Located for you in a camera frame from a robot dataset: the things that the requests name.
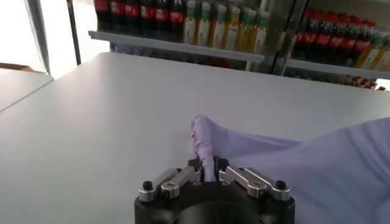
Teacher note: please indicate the white side table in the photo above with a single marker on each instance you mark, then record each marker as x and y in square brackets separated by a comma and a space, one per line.
[18, 88]

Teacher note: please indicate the grey window frame bar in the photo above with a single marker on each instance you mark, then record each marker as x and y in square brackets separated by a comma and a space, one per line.
[38, 33]

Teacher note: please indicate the purple t-shirt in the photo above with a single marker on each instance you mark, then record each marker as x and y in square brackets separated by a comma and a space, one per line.
[304, 173]

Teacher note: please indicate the dark window frame bar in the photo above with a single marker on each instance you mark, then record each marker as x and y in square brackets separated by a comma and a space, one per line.
[74, 30]

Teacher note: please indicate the grey metal drink shelf rack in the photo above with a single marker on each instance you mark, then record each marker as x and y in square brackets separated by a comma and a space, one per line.
[176, 47]
[338, 69]

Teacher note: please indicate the grey metal shelf board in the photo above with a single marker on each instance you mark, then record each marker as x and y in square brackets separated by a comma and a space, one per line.
[176, 46]
[338, 69]

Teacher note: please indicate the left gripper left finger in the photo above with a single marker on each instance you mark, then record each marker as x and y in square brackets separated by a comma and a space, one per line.
[173, 185]

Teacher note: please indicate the cola bottle red cap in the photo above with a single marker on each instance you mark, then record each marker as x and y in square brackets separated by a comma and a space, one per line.
[361, 45]
[303, 38]
[116, 15]
[162, 19]
[147, 18]
[323, 39]
[336, 41]
[132, 16]
[177, 21]
[102, 13]
[349, 43]
[313, 39]

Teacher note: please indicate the brown cardboard box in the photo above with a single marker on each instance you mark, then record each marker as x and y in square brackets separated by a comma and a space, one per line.
[15, 67]

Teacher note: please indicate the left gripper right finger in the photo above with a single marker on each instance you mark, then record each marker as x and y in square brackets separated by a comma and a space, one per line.
[253, 182]

